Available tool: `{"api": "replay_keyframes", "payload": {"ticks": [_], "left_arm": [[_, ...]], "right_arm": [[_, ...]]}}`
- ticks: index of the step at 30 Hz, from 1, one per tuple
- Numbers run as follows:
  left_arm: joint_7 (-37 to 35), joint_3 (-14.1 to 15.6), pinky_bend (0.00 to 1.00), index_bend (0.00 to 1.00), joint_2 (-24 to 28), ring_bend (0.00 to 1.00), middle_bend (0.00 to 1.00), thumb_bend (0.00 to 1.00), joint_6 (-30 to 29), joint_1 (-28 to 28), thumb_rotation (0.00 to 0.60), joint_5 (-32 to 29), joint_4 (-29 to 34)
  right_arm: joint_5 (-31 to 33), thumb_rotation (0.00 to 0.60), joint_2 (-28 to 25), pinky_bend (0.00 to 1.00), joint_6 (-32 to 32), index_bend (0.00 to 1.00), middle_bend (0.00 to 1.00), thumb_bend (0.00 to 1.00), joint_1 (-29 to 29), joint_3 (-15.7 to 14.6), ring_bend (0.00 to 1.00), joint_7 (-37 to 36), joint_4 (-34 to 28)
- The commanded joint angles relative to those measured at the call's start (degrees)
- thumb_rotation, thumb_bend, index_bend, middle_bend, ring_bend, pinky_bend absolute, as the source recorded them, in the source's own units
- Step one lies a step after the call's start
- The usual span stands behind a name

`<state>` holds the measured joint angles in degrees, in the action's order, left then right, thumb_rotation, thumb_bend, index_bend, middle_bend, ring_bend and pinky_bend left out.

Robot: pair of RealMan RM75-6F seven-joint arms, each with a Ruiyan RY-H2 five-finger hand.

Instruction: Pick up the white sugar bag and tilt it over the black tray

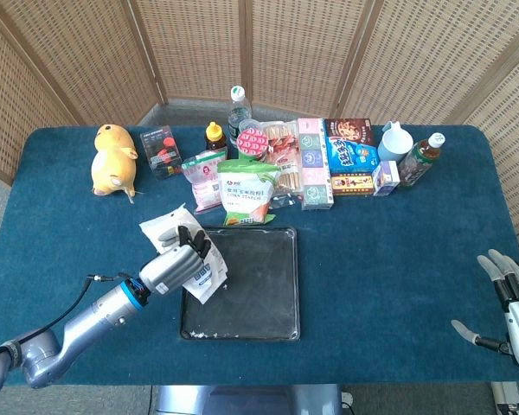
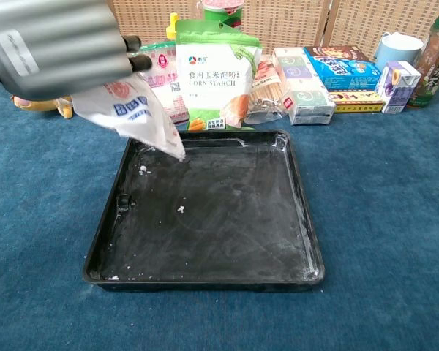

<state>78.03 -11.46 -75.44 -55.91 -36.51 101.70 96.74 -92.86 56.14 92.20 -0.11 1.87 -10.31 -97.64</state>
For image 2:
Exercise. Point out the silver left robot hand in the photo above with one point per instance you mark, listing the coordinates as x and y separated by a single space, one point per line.
58 47

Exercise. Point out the white castor sugar bag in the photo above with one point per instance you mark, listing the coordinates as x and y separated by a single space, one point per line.
135 109

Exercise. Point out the yellow plush toy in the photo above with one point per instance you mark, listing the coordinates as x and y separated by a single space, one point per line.
64 106

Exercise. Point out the yellow bottle cap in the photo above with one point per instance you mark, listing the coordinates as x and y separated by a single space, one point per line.
172 27

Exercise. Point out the pink and white bag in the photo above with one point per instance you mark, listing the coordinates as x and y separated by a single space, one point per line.
170 97

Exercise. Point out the green white corn starch bag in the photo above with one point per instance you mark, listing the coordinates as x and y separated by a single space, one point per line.
212 73

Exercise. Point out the green can with pink lid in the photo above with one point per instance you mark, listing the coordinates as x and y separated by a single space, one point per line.
223 12

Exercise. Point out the bamboo skewers pack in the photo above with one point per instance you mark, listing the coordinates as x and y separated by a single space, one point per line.
265 95

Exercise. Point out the black square baking tray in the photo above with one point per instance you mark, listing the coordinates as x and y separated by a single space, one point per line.
212 226

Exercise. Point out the woven rattan folding screen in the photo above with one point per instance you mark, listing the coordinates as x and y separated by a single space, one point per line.
296 22

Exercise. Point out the white tissue pack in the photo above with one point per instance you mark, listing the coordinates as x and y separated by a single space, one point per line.
307 98

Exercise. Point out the blue snack box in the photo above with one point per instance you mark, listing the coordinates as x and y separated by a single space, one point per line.
344 69

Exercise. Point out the yellow and red flat box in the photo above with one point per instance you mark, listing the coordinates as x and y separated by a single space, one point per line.
358 102

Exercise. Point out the light blue mug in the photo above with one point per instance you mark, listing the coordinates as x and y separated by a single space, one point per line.
397 51

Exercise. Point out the purple white drink carton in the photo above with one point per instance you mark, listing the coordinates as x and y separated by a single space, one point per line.
397 87

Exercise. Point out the blue table cloth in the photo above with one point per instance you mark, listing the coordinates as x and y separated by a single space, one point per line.
369 219

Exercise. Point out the green tea bottle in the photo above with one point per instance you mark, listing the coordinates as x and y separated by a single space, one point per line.
433 62

